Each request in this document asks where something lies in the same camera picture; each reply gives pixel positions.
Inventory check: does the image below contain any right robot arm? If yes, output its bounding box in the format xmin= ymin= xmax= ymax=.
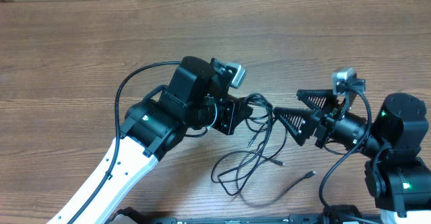
xmin=273 ymin=86 xmax=430 ymax=223

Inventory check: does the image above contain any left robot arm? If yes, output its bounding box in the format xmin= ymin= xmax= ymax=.
xmin=50 ymin=56 xmax=253 ymax=223

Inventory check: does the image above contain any black mounting rail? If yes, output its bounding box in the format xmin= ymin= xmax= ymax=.
xmin=107 ymin=205 xmax=381 ymax=224

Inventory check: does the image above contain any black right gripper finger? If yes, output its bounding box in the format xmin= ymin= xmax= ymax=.
xmin=296 ymin=89 xmax=337 ymax=110
xmin=273 ymin=107 xmax=319 ymax=146

